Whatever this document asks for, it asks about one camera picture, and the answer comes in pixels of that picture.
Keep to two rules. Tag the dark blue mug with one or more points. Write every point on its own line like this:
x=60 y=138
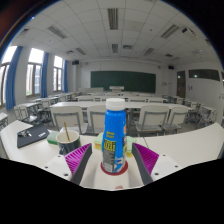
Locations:
x=69 y=146

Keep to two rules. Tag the bunch of keys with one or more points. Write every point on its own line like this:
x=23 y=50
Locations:
x=24 y=133

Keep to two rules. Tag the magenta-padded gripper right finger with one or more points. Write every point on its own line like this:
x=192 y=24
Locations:
x=147 y=158

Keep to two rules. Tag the green chalkboard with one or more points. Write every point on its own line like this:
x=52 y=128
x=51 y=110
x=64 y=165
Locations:
x=123 y=81

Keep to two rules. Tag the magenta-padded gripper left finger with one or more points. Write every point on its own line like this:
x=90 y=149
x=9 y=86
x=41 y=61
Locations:
x=77 y=159

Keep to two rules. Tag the group of white chairs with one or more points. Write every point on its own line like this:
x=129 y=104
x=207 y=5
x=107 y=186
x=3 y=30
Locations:
x=151 y=119

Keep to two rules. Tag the wooden stir stick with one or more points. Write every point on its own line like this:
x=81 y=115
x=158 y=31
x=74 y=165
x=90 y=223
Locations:
x=66 y=130

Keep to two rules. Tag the white lectern desk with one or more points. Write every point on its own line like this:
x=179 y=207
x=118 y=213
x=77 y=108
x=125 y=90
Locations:
x=116 y=88

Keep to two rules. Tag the tall window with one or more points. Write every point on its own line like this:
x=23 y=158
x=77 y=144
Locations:
x=57 y=75
x=6 y=76
x=34 y=75

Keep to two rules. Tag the group of white desks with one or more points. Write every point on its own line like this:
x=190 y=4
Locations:
x=83 y=104

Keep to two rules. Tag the green sponge block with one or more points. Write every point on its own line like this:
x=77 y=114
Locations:
x=52 y=138

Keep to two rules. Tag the black closed laptop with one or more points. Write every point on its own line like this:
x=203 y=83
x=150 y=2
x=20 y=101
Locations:
x=35 y=137

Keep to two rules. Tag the dark wide wall window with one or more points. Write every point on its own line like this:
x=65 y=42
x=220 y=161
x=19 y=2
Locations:
x=204 y=74

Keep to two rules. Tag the dark brown door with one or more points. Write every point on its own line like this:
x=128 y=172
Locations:
x=181 y=84

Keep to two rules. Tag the blue drink bottle white cap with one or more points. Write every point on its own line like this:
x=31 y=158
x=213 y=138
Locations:
x=114 y=133

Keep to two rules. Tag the black wall speaker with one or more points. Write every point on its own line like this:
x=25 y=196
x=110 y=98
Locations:
x=75 y=62
x=171 y=67

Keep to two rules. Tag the group of ceiling lights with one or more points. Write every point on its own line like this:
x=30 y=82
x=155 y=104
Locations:
x=113 y=17

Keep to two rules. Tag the ceiling projector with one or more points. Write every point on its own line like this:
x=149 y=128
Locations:
x=188 y=32

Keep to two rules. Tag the flat round red coaster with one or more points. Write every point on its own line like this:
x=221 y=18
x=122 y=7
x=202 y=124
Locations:
x=104 y=170

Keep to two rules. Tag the blue curtain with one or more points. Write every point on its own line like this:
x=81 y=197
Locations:
x=44 y=75
x=65 y=76
x=12 y=78

